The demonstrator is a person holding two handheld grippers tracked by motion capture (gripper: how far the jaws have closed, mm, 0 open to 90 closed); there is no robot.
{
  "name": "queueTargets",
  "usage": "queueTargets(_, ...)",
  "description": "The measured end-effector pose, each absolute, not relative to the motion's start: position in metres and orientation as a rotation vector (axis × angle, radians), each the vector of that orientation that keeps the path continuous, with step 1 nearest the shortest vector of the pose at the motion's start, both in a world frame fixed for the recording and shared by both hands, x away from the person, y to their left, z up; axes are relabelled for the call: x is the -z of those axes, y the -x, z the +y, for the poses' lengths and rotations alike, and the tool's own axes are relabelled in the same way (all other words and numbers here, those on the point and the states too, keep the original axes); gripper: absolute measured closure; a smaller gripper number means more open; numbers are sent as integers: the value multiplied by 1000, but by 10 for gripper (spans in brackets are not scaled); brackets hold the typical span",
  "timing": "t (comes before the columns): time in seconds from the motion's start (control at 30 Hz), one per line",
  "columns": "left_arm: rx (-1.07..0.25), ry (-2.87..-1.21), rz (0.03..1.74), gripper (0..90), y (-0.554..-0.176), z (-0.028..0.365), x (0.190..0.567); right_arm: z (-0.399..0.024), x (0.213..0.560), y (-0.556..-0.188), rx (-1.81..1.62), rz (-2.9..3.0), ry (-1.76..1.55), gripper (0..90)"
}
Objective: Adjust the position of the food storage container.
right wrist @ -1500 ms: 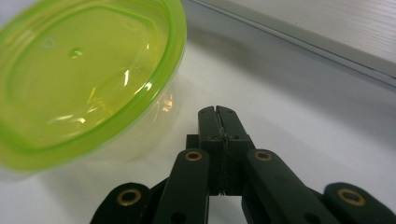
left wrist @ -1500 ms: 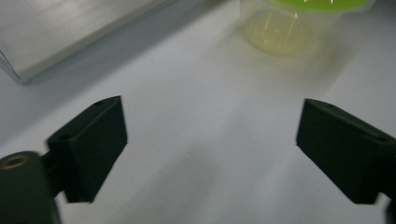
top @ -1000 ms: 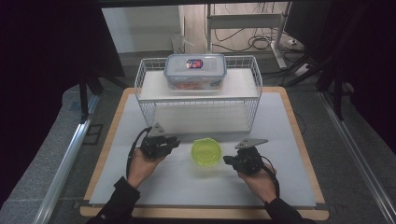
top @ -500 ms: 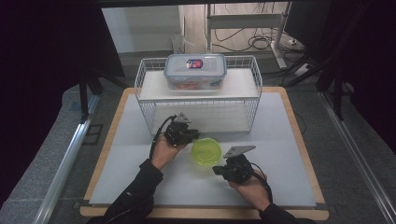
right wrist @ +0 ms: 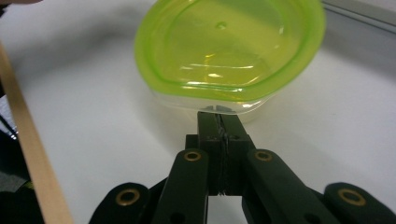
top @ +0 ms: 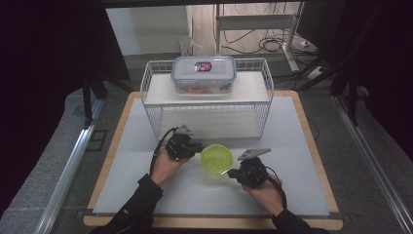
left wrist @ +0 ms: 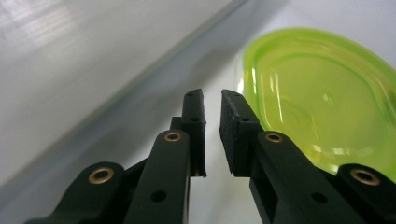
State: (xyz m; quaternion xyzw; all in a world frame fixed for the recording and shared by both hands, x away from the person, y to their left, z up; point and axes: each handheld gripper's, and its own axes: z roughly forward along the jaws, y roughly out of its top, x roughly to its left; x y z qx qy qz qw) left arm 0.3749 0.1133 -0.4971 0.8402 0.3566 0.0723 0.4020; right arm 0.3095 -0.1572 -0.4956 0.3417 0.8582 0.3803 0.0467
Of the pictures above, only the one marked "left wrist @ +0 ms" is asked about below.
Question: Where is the green round plastic container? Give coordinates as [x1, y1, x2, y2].
[236, 27, 396, 183]

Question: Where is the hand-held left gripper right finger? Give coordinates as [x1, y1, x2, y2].
[219, 89, 369, 224]

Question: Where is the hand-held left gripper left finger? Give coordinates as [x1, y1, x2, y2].
[123, 89, 208, 224]

